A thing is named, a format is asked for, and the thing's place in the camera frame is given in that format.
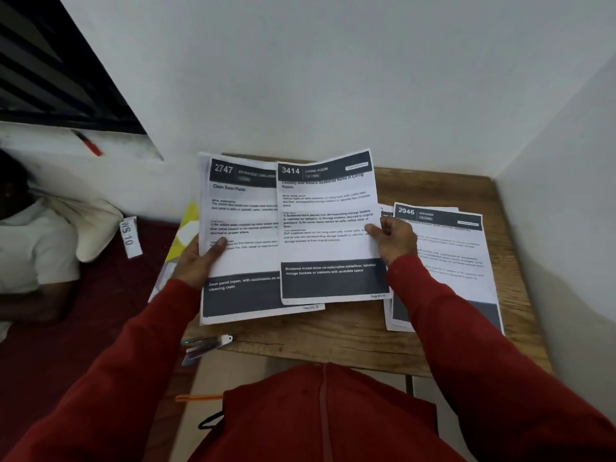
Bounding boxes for person's left hand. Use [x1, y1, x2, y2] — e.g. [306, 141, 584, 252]
[172, 235, 228, 290]

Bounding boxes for person's right hand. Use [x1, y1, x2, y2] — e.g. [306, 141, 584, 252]
[364, 216, 418, 268]

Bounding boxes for yellow patterned plastic folder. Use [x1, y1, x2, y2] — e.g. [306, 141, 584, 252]
[148, 201, 201, 304]

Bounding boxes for sorted pile with dark headers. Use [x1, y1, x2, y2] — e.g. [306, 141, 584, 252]
[390, 201, 505, 336]

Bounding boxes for stack of printed sheets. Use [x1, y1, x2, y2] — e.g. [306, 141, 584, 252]
[198, 151, 326, 326]

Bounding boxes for white printed paper sheet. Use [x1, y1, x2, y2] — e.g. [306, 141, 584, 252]
[275, 148, 391, 306]

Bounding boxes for person's left forearm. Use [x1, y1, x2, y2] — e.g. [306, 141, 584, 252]
[4, 278, 203, 462]

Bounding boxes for person's right forearm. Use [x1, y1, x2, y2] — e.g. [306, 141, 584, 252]
[387, 254, 616, 462]

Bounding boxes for person's red jacket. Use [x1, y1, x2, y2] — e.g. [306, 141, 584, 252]
[187, 363, 465, 462]

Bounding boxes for white paper label tag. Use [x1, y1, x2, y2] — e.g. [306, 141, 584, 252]
[119, 216, 144, 259]

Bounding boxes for blue and silver stapler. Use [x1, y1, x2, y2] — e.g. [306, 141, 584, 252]
[180, 334, 234, 367]

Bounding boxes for white pillow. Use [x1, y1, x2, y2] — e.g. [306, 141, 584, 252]
[28, 187, 124, 263]

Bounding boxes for maroon bed mattress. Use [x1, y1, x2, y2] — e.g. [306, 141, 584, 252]
[0, 218, 198, 458]

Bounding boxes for red marker on sill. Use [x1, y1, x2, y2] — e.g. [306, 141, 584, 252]
[71, 129, 103, 157]

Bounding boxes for dark louvred window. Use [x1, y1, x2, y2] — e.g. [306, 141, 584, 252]
[0, 0, 148, 135]

